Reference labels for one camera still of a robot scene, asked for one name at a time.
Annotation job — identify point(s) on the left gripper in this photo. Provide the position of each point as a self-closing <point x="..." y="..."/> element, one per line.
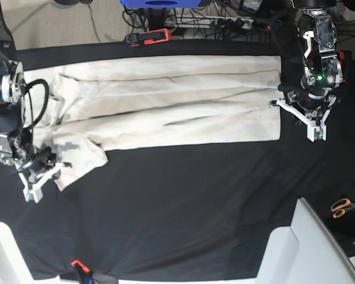
<point x="308" y="103"/>

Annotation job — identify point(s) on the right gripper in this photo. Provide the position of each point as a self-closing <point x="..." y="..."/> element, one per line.
<point x="39" y="164"/>

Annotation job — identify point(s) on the white T-shirt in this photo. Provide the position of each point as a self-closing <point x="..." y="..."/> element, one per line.
<point x="122" y="104"/>

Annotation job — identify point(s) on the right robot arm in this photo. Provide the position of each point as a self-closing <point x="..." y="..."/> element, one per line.
<point x="16" y="139"/>

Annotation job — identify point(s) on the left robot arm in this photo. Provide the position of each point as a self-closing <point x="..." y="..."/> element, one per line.
<point x="317" y="36"/>

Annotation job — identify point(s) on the red black clamp right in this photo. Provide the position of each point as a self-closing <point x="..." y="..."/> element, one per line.
<point x="344" y="59"/>

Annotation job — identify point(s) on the orange clamp bottom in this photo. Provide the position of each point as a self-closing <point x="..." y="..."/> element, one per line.
<point x="80" y="270"/>

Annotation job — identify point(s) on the black table cloth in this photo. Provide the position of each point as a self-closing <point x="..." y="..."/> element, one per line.
<point x="187" y="212"/>

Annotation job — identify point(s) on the orange black clamp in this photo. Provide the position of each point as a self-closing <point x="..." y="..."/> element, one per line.
<point x="147" y="38"/>

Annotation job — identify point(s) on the blue box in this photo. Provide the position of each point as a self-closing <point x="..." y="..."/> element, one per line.
<point x="134" y="4"/>

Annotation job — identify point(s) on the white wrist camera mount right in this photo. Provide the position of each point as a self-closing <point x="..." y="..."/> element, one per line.
<point x="33" y="190"/>

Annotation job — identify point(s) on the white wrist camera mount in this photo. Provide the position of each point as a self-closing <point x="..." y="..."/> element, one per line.
<point x="316" y="128"/>
<point x="33" y="190"/>

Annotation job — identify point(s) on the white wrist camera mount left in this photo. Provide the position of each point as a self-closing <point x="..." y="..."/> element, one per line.
<point x="316" y="128"/>

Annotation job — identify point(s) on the orange handled scissors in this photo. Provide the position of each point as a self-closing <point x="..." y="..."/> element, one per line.
<point x="341" y="207"/>

